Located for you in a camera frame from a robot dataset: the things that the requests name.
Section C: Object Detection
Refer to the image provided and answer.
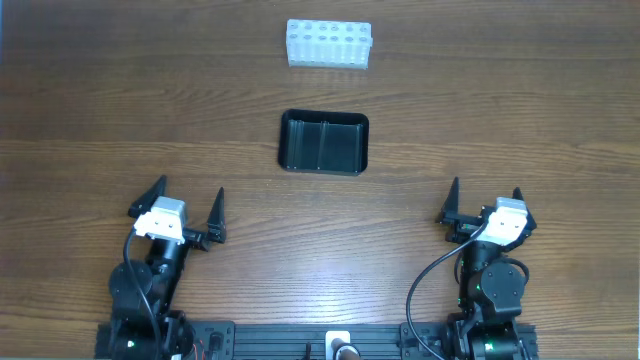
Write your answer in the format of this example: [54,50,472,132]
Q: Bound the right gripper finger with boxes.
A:
[510,186,537,226]
[439,176,460,216]

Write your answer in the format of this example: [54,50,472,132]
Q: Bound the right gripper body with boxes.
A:
[435,204,539,250]

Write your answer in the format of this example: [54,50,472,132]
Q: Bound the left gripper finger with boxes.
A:
[127,174,169,219]
[206,186,227,232]

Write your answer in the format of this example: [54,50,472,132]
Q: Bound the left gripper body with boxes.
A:
[180,225,227,253]

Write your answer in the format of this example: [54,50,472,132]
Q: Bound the clear test tube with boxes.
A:
[316,121,329,170]
[289,119,304,170]

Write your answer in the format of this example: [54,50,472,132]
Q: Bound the black tray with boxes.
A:
[277,108,370,177]

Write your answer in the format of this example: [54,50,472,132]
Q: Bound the white test tube rack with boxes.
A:
[285,18,374,70]

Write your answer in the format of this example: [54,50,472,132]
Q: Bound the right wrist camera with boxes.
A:
[482,196,530,246]

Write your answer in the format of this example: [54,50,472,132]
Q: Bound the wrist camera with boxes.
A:
[132,195,189,245]
[482,196,530,246]

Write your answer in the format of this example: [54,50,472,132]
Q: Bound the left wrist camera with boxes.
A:
[132,195,189,245]

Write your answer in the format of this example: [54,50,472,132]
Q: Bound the black cable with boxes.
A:
[122,227,164,360]
[404,227,489,360]

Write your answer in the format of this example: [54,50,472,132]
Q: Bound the mounting rail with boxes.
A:
[94,319,541,360]

